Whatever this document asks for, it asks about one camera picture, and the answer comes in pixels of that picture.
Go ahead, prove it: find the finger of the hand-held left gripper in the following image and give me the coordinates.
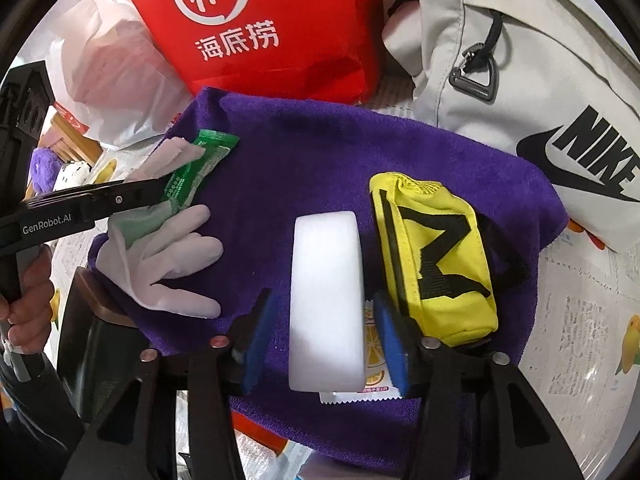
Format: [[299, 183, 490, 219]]
[[85, 176, 176, 221]]

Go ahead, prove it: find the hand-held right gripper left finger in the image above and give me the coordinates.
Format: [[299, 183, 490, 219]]
[[60, 287, 281, 480]]

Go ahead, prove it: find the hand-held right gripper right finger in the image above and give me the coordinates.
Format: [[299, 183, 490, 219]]
[[372, 290, 586, 480]]

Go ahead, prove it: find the mint green sock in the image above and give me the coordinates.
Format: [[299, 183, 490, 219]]
[[107, 137, 207, 251]]

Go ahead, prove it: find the small white fruit print sachet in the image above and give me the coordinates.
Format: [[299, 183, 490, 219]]
[[319, 300, 403, 405]]

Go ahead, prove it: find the white latex glove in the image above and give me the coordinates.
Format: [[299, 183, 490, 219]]
[[95, 204, 224, 320]]

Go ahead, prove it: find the white sponge block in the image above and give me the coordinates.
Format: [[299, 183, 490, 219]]
[[288, 211, 365, 393]]

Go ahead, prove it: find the yellow pouch with black stripes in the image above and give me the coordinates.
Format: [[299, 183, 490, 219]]
[[369, 172, 531, 348]]

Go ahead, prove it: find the person's left forearm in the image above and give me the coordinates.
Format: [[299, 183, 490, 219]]
[[0, 340, 86, 480]]

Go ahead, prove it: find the person's left hand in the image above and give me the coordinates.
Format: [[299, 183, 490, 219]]
[[0, 245, 56, 351]]

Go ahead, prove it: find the purple plush toy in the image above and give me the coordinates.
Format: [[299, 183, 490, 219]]
[[29, 147, 63, 196]]

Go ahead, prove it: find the wooden nightstand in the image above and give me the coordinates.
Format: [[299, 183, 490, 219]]
[[42, 110, 103, 166]]

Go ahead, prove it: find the white plastic shopping bag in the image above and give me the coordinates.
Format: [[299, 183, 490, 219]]
[[45, 0, 193, 150]]

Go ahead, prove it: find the purple towel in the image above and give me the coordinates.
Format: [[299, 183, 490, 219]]
[[87, 86, 570, 478]]

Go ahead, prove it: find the red paper bag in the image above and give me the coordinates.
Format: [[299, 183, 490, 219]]
[[109, 0, 386, 107]]

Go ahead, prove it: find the grey waist bag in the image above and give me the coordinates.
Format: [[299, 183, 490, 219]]
[[382, 0, 640, 256]]

